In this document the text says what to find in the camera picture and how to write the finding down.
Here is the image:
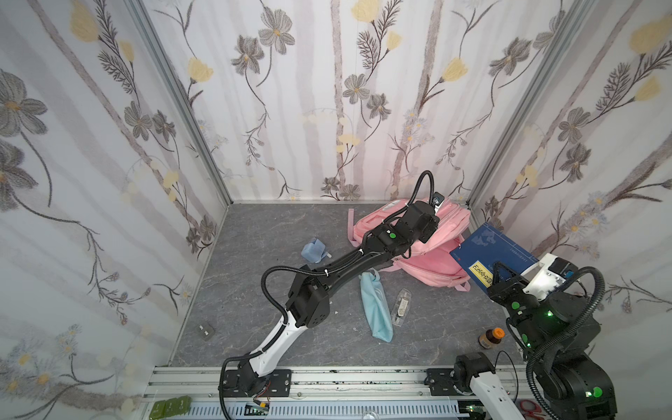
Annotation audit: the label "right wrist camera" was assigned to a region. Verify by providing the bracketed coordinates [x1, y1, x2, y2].
[523, 253, 579, 301]

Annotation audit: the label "blue book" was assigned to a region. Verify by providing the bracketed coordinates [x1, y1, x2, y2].
[450, 223, 538, 292]

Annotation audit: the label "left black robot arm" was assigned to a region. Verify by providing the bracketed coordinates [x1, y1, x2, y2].
[218, 170, 445, 419]

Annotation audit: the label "green circuit board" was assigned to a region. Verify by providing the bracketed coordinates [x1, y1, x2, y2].
[148, 395, 192, 420]

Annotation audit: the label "white cable duct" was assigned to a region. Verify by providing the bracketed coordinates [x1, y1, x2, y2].
[177, 401, 463, 420]

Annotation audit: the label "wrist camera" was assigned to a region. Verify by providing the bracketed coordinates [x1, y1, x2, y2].
[432, 192, 445, 208]
[523, 253, 579, 301]

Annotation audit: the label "pink backpack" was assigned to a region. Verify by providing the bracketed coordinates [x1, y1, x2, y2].
[346, 198, 472, 292]

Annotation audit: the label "red scissors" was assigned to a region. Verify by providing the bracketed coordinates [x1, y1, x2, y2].
[518, 400, 544, 420]

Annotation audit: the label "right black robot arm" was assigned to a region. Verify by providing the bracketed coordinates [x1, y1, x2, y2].
[462, 254, 617, 419]

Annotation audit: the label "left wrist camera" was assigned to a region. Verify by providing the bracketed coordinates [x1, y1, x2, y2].
[432, 192, 445, 208]

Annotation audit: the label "teal pencil case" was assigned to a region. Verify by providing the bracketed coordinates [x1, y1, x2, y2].
[359, 269, 394, 343]

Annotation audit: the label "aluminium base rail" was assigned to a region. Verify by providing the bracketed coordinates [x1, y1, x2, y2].
[133, 364, 537, 419]

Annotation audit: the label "light blue pencil sharpener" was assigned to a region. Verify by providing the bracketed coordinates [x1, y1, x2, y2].
[301, 238, 332, 264]

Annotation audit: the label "clear plastic case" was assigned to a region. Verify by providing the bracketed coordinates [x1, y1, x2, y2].
[391, 289, 412, 327]

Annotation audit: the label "brown bottle orange cap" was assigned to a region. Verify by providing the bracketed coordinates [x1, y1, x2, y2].
[478, 327, 507, 349]

